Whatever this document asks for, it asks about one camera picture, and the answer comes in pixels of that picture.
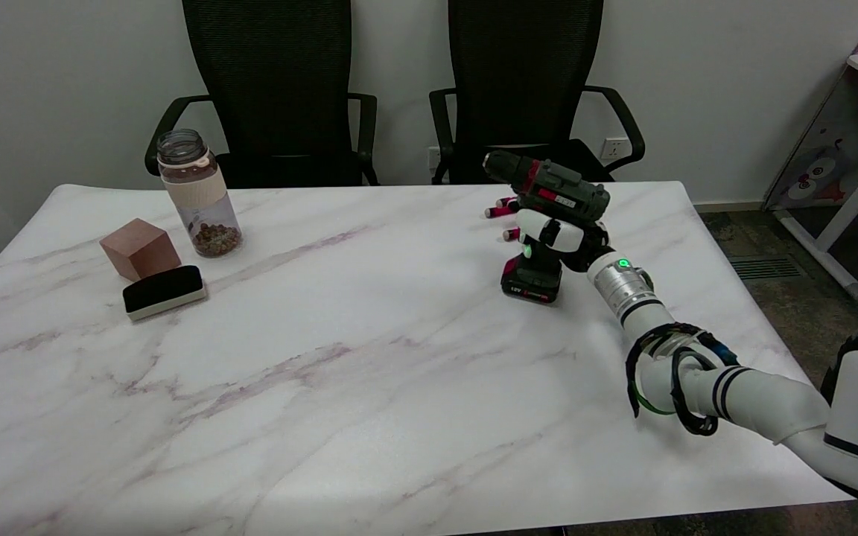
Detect dark floor vent grille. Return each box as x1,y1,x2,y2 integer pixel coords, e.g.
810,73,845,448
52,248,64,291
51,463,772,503
727,255,802,281

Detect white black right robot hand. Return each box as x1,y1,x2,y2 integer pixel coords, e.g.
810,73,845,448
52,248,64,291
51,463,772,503
515,208,613,273

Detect white desk with panda panel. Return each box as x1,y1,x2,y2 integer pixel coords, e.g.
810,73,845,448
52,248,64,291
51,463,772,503
761,52,858,302

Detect black white board eraser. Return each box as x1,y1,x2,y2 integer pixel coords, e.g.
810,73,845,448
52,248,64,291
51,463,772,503
121,265,208,322

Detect black cable loops on arm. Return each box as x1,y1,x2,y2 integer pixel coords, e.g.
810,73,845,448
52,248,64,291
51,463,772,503
626,322,740,437

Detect black mesh office chair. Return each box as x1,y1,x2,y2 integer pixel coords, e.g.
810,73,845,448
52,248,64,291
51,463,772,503
144,0,380,188
428,0,646,185

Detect clear jar with beige band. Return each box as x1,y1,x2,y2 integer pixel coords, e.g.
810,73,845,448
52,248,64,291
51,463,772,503
155,128,243,259

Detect brown wooden cube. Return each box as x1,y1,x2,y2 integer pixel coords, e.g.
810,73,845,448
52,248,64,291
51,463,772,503
99,218,182,283

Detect green red power screwdriver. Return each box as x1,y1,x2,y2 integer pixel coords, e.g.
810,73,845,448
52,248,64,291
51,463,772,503
483,149,611,304

